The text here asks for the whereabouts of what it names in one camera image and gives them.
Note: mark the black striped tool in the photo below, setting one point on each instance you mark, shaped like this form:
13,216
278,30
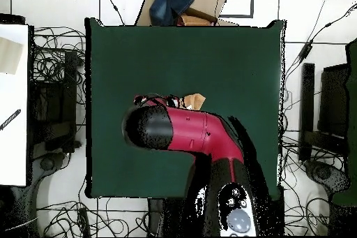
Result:
11,118

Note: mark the peach terry towel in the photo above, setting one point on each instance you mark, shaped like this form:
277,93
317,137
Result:
195,100

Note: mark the blue jeans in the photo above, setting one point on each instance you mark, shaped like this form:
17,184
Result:
167,3

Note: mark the dark green table cloth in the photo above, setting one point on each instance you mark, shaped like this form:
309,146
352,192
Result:
125,67

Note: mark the black power strip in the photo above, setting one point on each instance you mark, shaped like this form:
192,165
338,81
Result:
84,221

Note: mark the black panel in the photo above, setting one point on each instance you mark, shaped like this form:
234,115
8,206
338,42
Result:
333,101

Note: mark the orange cloth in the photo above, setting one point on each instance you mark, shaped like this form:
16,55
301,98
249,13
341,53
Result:
195,21

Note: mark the white table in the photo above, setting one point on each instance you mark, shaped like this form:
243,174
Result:
14,151

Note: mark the black upright post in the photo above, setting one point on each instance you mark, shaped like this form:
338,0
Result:
306,95

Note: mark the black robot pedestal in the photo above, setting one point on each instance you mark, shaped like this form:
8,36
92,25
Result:
154,218

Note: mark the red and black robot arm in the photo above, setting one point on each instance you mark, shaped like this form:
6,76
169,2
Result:
195,132

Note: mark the office chair base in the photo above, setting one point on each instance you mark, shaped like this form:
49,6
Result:
323,173
47,164

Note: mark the black equipment stand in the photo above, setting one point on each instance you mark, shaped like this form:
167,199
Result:
69,67

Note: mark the beige block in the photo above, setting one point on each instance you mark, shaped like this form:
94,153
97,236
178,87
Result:
9,56

